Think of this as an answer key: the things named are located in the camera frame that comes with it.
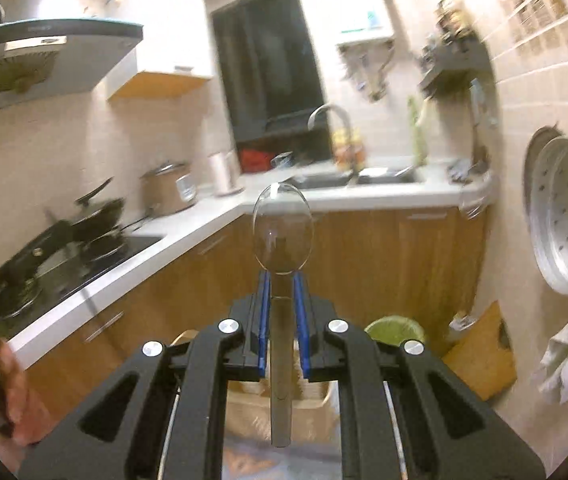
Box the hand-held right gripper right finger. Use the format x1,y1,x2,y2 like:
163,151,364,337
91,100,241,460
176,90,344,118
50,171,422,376
291,272,547,480

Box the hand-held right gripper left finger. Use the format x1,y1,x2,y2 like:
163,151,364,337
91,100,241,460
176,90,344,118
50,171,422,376
16,271,272,480

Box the metal spoon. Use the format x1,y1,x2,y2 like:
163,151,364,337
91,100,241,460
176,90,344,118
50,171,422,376
252,182,315,448

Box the person's left hand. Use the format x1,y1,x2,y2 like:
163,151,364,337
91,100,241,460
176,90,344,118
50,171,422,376
0,340,57,448

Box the trash bin with green bag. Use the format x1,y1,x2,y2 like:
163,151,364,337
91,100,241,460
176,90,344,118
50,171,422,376
364,316,425,347

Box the wooden base cabinets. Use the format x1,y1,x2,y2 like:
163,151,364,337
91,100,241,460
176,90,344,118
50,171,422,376
24,205,487,411

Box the black gas stove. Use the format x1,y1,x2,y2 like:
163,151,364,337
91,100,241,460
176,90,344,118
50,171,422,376
0,220,162,333

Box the steel sink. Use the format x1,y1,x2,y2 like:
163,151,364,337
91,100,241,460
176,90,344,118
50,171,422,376
284,167,425,191

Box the brown rice cooker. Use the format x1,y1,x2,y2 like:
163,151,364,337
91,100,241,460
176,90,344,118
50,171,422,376
140,161,199,217

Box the red cloth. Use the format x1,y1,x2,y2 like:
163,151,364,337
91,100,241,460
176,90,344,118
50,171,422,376
240,149,276,173

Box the black cooking pot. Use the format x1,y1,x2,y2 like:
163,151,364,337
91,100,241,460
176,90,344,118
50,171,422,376
84,215,152,263

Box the seasoning bottles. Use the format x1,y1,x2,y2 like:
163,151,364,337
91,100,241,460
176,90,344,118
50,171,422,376
333,130,367,171

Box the black frying pan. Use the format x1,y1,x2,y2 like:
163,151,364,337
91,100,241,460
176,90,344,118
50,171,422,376
71,177,127,241

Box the brown cardboard piece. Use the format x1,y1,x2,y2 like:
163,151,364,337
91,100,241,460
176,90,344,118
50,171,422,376
441,301,518,402

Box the chrome faucet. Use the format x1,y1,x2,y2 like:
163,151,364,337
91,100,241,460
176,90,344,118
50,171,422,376
308,104,355,171

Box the green bottle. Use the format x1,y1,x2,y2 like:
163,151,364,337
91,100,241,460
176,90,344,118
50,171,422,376
408,96,430,166

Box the water heater pipes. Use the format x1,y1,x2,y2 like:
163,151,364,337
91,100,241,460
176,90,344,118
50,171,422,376
343,42,396,103

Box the dark window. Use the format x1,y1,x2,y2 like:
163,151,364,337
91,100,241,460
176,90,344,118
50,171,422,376
211,0,332,153

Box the aluminium steamer tray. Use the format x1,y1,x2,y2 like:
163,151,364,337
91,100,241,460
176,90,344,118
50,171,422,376
524,127,568,296

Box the range hood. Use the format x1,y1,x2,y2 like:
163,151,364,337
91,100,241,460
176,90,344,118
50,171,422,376
0,19,145,123

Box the white water heater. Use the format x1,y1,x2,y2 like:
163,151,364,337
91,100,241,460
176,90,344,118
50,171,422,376
298,0,396,46

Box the bottles on shelf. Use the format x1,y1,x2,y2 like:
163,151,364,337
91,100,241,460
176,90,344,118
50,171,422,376
434,0,469,41

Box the dark wall shelf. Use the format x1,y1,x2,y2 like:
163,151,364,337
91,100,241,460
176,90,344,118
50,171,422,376
419,35,495,97

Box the white wall cabinet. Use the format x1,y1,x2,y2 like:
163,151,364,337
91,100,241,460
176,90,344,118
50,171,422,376
78,0,215,101

